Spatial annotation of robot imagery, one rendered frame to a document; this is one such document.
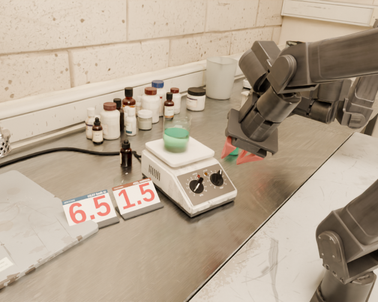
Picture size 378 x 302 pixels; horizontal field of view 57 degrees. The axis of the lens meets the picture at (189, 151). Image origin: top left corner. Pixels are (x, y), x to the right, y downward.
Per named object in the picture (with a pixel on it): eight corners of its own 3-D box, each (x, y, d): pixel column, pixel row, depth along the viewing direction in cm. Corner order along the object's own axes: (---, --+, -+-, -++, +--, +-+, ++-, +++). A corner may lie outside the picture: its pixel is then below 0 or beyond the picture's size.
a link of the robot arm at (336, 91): (326, 79, 85) (377, 83, 84) (318, 71, 93) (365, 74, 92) (315, 123, 90) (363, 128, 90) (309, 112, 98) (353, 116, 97)
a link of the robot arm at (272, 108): (244, 97, 62) (265, 68, 57) (267, 96, 65) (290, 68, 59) (262, 127, 59) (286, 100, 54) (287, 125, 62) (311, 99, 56)
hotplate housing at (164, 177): (237, 201, 78) (242, 169, 74) (190, 220, 70) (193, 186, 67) (179, 159, 93) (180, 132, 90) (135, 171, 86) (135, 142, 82)
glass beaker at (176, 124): (155, 148, 79) (156, 112, 76) (179, 142, 83) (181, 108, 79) (172, 160, 74) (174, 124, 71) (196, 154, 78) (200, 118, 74)
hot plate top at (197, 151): (216, 156, 79) (216, 152, 79) (172, 168, 73) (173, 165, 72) (185, 136, 88) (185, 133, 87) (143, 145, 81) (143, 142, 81)
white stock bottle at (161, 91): (156, 109, 127) (157, 78, 122) (169, 114, 123) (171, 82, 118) (143, 112, 122) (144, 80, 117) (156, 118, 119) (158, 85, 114)
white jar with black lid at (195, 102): (197, 104, 135) (198, 85, 132) (207, 109, 130) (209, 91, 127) (182, 106, 131) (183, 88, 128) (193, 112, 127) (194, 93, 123)
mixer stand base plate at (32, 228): (101, 229, 66) (101, 225, 65) (-8, 294, 51) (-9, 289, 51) (15, 172, 81) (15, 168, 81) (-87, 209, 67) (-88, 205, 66)
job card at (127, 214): (164, 207, 74) (164, 190, 72) (124, 220, 69) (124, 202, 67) (149, 192, 78) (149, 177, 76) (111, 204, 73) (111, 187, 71)
